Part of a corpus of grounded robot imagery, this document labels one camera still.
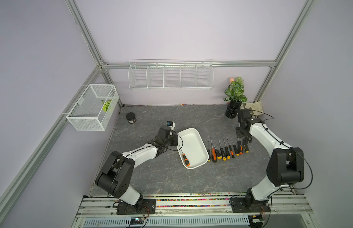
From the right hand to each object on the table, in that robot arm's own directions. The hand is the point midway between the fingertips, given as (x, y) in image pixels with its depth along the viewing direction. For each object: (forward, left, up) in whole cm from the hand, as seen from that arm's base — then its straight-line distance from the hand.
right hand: (245, 132), depth 90 cm
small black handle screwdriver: (-7, +5, -10) cm, 13 cm away
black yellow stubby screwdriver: (-8, +11, -11) cm, 17 cm away
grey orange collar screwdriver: (-8, +2, -8) cm, 12 cm away
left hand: (-2, +44, -2) cm, 44 cm away
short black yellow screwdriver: (-12, +17, -9) cm, 23 cm away
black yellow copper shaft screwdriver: (-6, -2, -10) cm, 12 cm away
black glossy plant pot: (+23, +2, -2) cm, 23 cm away
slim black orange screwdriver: (-8, +8, -11) cm, 16 cm away
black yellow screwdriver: (-8, +23, -11) cm, 27 cm away
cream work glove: (+32, -22, -10) cm, 40 cm away
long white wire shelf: (+37, +48, +18) cm, 64 cm away
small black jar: (+20, +80, -8) cm, 83 cm away
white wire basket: (+7, +93, +15) cm, 94 cm away
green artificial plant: (+22, +6, +16) cm, 28 cm away
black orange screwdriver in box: (-14, +38, -10) cm, 42 cm away
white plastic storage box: (-8, +34, -8) cm, 36 cm away
